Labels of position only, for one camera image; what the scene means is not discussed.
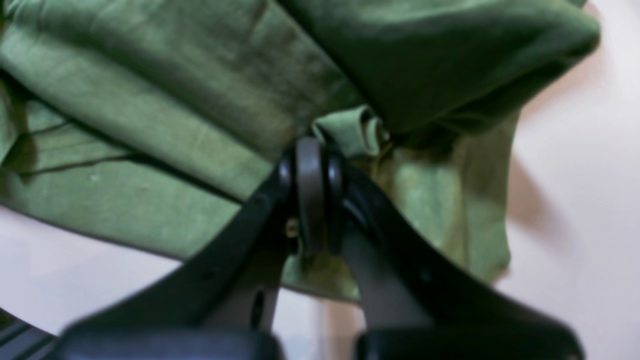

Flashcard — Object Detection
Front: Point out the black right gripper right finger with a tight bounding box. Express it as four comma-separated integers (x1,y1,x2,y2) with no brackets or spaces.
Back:
327,150,585,360

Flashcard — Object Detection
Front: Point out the green t-shirt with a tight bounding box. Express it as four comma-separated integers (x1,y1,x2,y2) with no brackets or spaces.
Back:
1,0,601,283

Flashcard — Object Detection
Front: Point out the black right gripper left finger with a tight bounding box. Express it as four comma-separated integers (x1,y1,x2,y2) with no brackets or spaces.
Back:
51,137,326,360

